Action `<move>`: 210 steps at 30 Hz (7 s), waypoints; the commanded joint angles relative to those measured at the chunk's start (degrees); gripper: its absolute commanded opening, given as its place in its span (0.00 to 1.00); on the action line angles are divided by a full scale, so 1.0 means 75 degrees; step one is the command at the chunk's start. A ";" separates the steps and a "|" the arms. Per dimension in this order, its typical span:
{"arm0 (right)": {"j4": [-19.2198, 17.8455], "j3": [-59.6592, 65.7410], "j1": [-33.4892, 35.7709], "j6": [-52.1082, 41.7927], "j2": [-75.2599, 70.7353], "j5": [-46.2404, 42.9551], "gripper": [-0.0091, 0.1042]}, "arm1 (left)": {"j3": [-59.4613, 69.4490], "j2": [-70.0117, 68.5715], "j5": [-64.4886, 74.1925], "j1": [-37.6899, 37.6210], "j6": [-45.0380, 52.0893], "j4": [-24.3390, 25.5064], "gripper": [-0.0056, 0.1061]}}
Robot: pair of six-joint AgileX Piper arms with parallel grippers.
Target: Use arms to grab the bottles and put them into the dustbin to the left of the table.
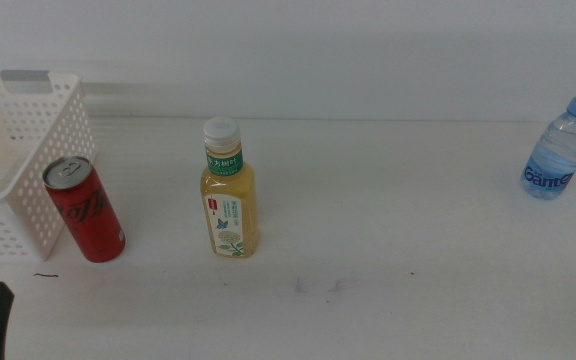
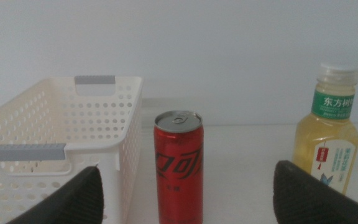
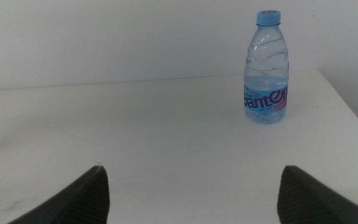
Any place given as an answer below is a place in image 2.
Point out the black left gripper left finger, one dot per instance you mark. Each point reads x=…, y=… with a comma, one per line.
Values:
x=76, y=202

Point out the yellow tea bottle green label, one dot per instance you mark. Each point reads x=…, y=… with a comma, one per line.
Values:
x=325, y=140

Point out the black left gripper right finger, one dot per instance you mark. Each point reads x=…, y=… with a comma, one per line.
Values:
x=303, y=199

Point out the red cola can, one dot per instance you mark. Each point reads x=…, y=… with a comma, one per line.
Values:
x=179, y=155

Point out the white perforated plastic basket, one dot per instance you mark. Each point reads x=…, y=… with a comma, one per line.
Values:
x=104, y=149

